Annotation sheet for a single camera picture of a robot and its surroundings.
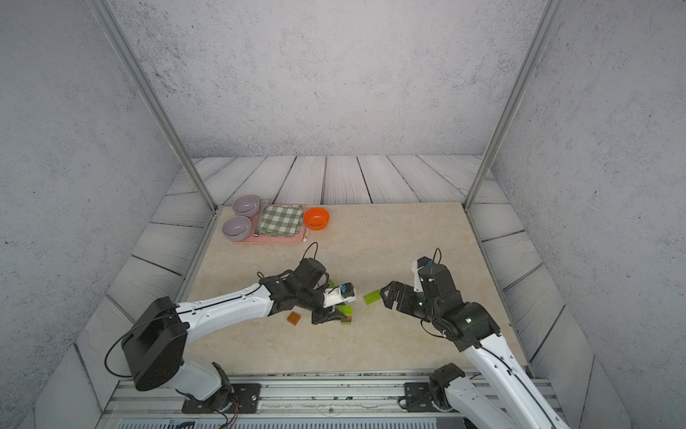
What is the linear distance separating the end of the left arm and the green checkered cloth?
45 cm

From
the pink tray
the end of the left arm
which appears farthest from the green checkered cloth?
the end of the left arm

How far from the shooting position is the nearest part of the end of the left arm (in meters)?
0.62

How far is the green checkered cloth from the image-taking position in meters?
1.13

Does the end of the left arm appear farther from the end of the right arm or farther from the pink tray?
the pink tray
